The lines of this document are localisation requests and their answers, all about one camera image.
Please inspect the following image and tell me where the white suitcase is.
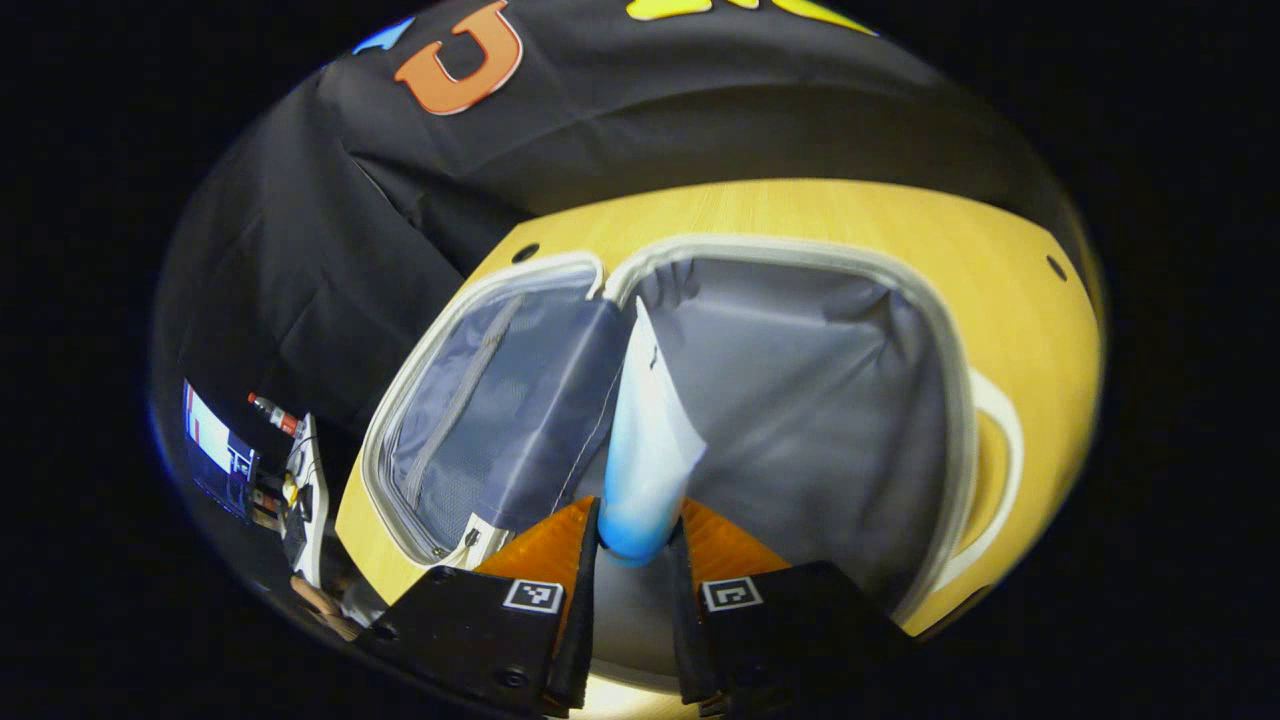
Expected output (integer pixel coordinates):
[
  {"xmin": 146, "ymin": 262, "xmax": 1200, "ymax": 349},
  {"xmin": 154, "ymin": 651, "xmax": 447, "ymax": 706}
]
[{"xmin": 360, "ymin": 233, "xmax": 1026, "ymax": 691}]

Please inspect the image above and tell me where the computer monitor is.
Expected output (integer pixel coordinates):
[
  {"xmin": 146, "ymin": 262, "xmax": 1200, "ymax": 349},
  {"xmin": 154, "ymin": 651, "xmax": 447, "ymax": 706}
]
[{"xmin": 182, "ymin": 380, "xmax": 259, "ymax": 523}]

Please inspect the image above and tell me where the white and blue tube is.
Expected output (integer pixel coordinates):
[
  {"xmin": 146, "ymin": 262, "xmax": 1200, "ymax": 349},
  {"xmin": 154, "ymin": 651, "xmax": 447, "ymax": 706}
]
[{"xmin": 597, "ymin": 297, "xmax": 709, "ymax": 567}]

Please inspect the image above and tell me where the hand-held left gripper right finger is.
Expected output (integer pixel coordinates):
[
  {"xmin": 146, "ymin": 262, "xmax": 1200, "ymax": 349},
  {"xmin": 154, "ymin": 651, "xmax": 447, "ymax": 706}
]
[{"xmin": 668, "ymin": 497, "xmax": 916, "ymax": 713}]

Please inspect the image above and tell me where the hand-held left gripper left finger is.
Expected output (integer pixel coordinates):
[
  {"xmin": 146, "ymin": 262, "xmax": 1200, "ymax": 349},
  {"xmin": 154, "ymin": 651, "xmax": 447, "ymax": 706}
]
[{"xmin": 355, "ymin": 495, "xmax": 603, "ymax": 719}]

